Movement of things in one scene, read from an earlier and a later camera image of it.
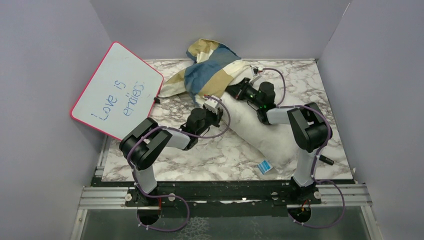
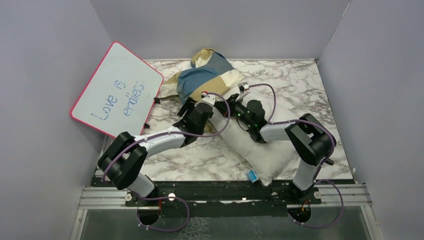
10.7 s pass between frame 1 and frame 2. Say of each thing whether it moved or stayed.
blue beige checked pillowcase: moved
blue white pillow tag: moved
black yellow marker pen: stayed
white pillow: moved
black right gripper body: moved
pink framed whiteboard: stayed
